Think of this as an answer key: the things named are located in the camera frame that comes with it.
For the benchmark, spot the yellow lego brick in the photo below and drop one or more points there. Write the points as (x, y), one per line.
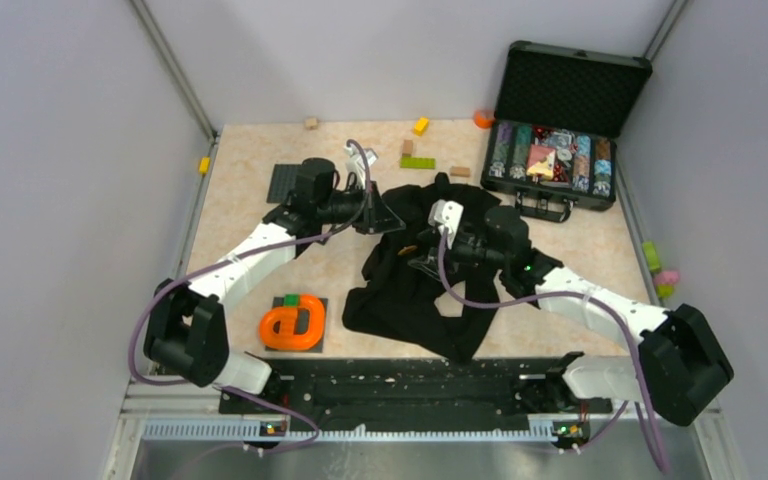
(420, 126)

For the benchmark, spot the black poker chip case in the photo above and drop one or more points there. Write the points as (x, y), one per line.
(558, 114)

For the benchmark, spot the dark grey lego baseplate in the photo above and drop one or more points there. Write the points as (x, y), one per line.
(282, 182)

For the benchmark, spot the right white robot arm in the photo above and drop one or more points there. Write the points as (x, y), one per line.
(675, 366)

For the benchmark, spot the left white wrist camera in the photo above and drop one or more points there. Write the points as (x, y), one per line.
(356, 166)

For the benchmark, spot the yellow block on rail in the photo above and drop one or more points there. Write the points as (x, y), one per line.
(204, 166)

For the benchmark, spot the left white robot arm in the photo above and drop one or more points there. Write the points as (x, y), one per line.
(186, 331)

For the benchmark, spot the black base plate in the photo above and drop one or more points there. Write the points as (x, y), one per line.
(424, 395)

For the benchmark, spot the green lego brick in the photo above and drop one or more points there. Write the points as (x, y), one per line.
(422, 163)

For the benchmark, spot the tan wooden block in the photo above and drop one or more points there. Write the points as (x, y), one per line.
(460, 172)

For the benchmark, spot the small green lego block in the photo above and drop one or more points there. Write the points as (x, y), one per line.
(291, 300)

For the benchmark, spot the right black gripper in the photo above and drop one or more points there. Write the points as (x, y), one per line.
(429, 263)

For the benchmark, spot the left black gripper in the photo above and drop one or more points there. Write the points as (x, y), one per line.
(378, 218)

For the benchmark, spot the small grey baseplate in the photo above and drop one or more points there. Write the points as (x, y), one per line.
(278, 344)

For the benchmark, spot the green and pink toys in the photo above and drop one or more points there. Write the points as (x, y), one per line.
(664, 280)

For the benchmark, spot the brown wooden block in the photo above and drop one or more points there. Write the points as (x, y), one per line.
(407, 149)

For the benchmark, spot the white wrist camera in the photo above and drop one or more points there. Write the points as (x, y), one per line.
(446, 215)
(356, 166)

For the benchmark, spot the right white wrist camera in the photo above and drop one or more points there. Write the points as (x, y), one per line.
(446, 215)

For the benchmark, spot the black garment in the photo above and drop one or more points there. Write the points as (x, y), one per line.
(398, 302)

